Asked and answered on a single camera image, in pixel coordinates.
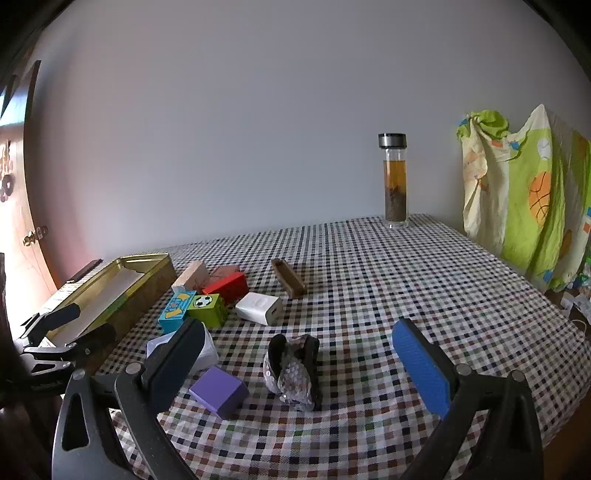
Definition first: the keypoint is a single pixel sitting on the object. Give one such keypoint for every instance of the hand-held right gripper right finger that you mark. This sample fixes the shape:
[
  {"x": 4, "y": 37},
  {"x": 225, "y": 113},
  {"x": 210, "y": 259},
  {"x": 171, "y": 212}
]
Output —
[{"x": 420, "y": 369}]

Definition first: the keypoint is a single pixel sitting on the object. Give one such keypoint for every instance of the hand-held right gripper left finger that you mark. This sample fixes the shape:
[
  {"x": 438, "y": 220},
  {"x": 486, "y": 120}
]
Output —
[{"x": 178, "y": 360}]

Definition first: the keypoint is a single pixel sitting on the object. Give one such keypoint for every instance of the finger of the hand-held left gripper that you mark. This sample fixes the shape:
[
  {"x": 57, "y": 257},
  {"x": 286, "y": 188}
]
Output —
[
  {"x": 60, "y": 317},
  {"x": 92, "y": 340}
]

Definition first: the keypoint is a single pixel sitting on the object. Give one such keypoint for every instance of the teal toy block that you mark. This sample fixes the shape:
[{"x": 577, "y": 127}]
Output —
[{"x": 175, "y": 314}]

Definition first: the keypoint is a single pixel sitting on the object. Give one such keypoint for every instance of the purple block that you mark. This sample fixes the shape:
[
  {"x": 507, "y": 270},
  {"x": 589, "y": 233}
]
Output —
[{"x": 217, "y": 390}]

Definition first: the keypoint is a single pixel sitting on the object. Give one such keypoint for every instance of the green soccer print block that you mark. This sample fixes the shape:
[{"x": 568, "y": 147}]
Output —
[{"x": 207, "y": 311}]

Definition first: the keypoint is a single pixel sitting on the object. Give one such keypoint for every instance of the gold tin box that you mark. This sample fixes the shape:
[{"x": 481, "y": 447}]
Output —
[{"x": 147, "y": 300}]

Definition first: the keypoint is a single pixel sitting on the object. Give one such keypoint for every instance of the red toy block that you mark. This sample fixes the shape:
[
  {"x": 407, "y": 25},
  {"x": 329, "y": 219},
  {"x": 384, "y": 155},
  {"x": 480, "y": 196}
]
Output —
[{"x": 226, "y": 288}]

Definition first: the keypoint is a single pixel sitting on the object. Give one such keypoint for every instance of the white charger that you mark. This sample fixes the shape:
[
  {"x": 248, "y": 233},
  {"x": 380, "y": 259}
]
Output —
[{"x": 256, "y": 307}]

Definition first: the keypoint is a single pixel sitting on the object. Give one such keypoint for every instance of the grey rock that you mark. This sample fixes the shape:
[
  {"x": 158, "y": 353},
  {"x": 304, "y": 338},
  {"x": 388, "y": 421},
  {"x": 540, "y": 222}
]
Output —
[{"x": 293, "y": 378}]

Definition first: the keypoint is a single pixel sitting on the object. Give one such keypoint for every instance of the white paper sheet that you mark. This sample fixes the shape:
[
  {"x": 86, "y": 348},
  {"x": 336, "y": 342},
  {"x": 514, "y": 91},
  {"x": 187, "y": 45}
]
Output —
[{"x": 106, "y": 290}]

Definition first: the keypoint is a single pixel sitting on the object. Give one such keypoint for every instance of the black remote on table edge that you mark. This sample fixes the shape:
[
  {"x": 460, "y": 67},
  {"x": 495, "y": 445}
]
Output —
[{"x": 87, "y": 268}]

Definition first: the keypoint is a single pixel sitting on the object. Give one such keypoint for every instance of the pale wooden block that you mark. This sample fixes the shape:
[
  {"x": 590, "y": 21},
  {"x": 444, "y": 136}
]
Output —
[{"x": 189, "y": 274}]

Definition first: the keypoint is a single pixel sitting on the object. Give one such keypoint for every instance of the checkered tablecloth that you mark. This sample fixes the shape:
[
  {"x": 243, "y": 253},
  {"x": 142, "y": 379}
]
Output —
[{"x": 369, "y": 286}]

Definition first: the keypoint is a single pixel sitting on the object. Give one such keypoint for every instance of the wooden door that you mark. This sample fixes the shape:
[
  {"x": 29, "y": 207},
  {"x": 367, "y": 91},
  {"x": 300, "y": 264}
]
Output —
[{"x": 18, "y": 221}]

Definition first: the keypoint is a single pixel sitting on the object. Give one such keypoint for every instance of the dark door ornament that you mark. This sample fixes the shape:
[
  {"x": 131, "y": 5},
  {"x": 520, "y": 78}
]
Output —
[{"x": 4, "y": 184}]

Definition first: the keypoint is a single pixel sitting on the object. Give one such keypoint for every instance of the glass tea bottle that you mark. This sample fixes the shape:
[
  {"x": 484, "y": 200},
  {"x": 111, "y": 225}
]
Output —
[{"x": 395, "y": 194}]

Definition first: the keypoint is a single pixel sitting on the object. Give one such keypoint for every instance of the printed green blanket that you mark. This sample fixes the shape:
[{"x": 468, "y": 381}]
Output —
[{"x": 521, "y": 207}]

